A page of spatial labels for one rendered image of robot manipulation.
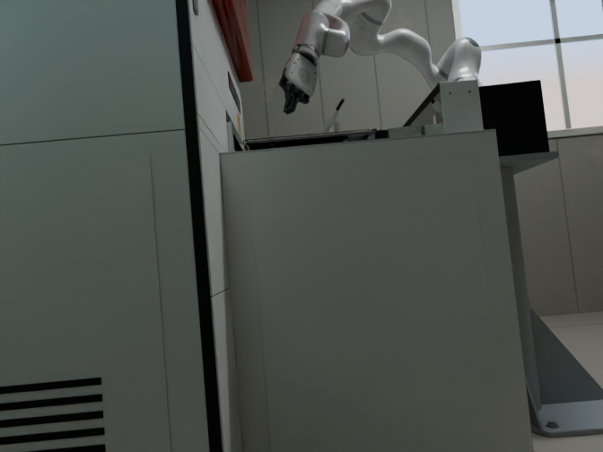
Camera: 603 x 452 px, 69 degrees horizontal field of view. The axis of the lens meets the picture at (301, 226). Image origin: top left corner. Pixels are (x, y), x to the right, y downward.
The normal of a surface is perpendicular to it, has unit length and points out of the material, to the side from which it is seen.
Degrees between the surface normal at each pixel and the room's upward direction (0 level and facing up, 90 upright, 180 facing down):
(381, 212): 90
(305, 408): 90
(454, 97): 90
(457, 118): 90
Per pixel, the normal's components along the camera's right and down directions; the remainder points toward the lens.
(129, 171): 0.01, -0.06
